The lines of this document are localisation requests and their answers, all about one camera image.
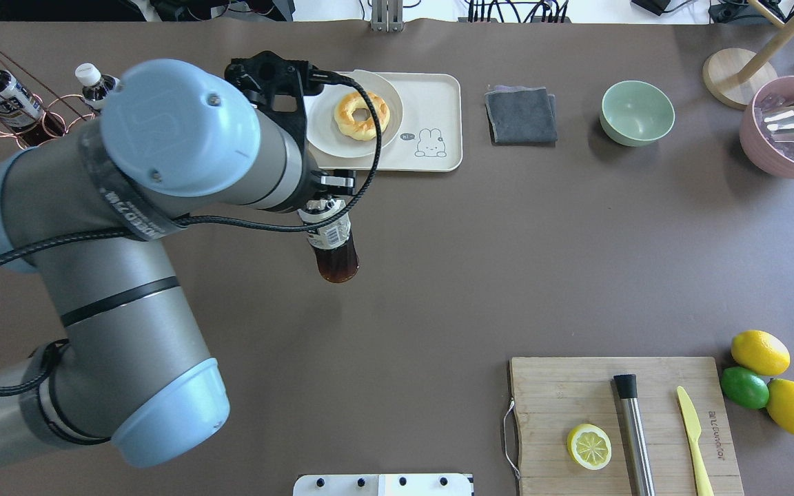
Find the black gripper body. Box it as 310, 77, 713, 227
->
311, 169, 356, 201

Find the tea bottle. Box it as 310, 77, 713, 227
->
74, 63, 120, 116
0, 69, 64, 147
298, 196, 360, 285

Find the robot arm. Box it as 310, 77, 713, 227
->
0, 51, 357, 468

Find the beige tray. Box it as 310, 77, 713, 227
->
308, 72, 463, 172

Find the donut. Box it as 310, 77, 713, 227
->
333, 92, 391, 141

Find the white plate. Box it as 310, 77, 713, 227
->
305, 70, 403, 159

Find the grey folded cloth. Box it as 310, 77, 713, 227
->
485, 85, 558, 145

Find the wooden cutting board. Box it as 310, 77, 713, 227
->
509, 357, 744, 495

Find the green bowl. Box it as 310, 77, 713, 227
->
599, 81, 675, 147

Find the steel muddler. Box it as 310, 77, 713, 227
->
613, 374, 656, 495

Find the half lemon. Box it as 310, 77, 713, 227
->
565, 423, 612, 471

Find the yellow plastic knife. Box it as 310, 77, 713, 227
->
675, 386, 715, 496

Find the green lime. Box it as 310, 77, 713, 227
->
720, 366, 770, 409

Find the pink bowl with ice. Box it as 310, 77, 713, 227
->
740, 76, 794, 179

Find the camera mount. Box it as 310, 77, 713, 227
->
224, 51, 324, 145

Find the aluminium frame post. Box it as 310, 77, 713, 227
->
371, 0, 405, 32

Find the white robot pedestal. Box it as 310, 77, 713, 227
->
292, 472, 475, 495

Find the copper wire bottle rack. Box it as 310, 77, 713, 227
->
0, 50, 96, 149

